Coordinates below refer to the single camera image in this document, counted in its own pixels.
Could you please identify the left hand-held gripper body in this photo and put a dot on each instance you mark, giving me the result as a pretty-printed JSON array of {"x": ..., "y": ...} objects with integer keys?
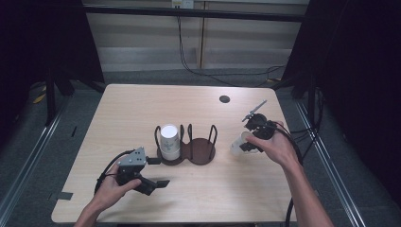
[{"x": 132, "y": 159}]

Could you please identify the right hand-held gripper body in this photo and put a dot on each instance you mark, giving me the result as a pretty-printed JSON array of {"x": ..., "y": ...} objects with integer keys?
[{"x": 263, "y": 129}]

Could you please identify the single white paper cup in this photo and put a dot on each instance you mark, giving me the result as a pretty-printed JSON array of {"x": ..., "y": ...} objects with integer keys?
[{"x": 236, "y": 143}]

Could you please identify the stack of white paper cups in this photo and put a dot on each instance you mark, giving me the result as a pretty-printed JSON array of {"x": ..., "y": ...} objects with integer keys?
[{"x": 170, "y": 143}]

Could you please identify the person's right hand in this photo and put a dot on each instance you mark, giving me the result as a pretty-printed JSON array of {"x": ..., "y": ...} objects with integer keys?
[{"x": 280, "y": 148}]

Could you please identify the person's left hand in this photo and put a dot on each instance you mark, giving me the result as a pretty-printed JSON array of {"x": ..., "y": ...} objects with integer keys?
[{"x": 108, "y": 192}]

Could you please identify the dark round table grommet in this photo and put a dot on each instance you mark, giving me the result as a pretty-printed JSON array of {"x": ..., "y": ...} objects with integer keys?
[{"x": 224, "y": 99}]

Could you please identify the black metal stand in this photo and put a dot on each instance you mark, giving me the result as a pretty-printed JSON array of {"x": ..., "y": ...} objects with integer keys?
[{"x": 312, "y": 101}]

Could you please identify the black floor tape strip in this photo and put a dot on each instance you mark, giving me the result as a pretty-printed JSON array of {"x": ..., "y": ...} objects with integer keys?
[{"x": 74, "y": 131}]

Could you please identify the grey tape strip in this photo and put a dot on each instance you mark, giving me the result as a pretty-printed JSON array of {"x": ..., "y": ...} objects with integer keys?
[{"x": 64, "y": 195}]

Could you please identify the black curtain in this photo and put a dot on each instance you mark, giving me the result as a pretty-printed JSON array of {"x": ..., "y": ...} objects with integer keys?
[
  {"x": 356, "y": 78},
  {"x": 38, "y": 38}
]

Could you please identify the black horizontal bar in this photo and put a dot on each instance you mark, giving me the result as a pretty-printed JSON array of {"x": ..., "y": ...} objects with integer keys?
[{"x": 189, "y": 13}]

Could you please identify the metal floor rail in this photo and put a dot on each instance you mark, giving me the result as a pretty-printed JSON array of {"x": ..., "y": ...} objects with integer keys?
[
  {"x": 329, "y": 164},
  {"x": 30, "y": 161}
]

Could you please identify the white wall outlet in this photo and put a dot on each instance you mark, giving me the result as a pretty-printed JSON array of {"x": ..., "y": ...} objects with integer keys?
[{"x": 183, "y": 3}]

